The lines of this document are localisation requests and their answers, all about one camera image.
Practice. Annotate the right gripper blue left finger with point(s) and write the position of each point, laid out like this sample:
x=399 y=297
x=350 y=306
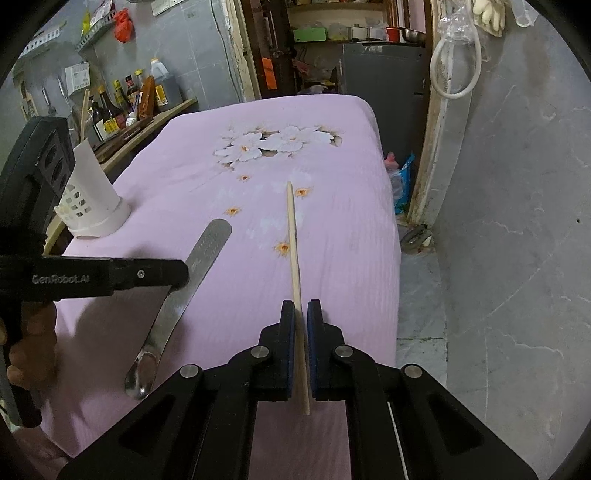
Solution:
x=199 y=423

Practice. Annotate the white plastic utensil holder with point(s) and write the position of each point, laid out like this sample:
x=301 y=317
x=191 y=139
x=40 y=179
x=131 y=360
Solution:
x=90 y=206

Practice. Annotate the red plastic bag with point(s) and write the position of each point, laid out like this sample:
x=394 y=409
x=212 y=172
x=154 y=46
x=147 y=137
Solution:
x=123 y=26

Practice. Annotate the dark soy sauce bottle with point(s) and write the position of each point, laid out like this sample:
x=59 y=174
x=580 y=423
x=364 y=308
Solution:
x=114 y=120

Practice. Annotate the wooden chopstick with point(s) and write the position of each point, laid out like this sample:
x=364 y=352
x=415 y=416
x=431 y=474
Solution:
x=84 y=115
x=300 y=342

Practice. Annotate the large oil jug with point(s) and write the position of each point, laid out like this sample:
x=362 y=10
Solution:
x=167 y=91

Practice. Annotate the white mesh bag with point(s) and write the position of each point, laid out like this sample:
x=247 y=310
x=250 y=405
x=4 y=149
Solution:
x=525 y=15

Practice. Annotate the white wall switch panel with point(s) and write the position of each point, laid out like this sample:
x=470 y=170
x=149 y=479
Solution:
x=160 y=6

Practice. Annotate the blue plastic bag on floor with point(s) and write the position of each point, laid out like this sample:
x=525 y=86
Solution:
x=401 y=181

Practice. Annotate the wooden chopstick in holder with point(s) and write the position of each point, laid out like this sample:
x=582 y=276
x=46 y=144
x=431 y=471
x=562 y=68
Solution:
x=84 y=115

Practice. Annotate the grey cabinet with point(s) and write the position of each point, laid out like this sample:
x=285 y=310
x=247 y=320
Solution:
x=393 y=79

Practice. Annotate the white wall rack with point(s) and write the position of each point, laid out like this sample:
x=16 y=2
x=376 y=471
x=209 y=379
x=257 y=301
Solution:
x=41 y=42

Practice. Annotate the cream rubber gloves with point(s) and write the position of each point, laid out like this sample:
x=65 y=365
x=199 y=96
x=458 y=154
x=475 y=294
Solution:
x=490 y=16

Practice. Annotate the green box on shelf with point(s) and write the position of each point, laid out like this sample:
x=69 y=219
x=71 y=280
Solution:
x=310 y=35

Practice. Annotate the person left hand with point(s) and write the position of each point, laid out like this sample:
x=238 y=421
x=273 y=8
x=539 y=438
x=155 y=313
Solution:
x=33 y=358

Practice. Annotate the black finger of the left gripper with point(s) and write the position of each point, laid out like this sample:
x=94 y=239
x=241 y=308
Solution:
x=125 y=274

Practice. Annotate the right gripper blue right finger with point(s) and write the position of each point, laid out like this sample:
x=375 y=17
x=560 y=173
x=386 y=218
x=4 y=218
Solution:
x=401 y=422

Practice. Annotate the wooden cutting board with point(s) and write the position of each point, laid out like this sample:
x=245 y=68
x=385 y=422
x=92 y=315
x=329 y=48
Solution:
x=111 y=146

